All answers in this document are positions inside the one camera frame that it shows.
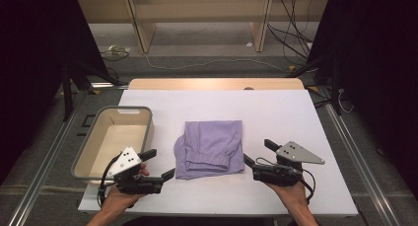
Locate beige basket with grey rim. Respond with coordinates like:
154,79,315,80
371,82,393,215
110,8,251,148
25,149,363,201
71,106,155,187

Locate purple shorts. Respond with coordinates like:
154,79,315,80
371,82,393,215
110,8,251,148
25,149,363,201
173,119,246,181

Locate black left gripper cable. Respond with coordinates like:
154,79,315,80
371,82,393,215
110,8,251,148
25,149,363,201
97,154,120,208

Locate light wooden shelf unit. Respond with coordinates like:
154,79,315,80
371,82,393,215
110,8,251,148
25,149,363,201
77,0,330,54

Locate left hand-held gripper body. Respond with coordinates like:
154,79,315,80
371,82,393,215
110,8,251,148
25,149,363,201
107,146,166,195

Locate coiled pale cable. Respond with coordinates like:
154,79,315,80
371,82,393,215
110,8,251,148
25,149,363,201
100,44,131,62

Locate aluminium floor rail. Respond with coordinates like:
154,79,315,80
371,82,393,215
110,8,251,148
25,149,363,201
7,93,87,226
322,87,401,226

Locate person's right hand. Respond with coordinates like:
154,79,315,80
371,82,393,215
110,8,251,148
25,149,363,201
265,180,309,209

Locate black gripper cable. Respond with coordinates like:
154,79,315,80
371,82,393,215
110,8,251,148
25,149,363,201
97,154,120,208
255,157,316,205

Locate person's left hand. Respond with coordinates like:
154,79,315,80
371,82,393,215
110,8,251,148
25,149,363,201
104,162,151,210

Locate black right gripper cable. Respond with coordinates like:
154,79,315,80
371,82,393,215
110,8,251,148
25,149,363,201
255,157,316,205

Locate bundle of black cables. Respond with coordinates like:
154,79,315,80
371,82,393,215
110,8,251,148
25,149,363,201
266,0,314,68

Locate short white looped cable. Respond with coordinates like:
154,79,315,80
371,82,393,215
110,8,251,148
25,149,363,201
337,88,355,114

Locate black curtain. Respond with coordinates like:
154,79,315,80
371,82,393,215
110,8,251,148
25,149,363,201
0,0,111,185
307,0,418,201

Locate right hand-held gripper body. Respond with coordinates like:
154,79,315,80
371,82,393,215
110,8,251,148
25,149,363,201
252,140,326,188

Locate person's dark clothing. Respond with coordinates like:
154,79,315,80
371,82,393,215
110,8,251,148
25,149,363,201
121,215,299,226

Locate wooden table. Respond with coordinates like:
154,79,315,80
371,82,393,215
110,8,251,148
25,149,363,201
127,77,306,92

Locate black metal stand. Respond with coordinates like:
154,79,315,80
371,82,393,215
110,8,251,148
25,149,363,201
290,54,343,117
61,56,123,122

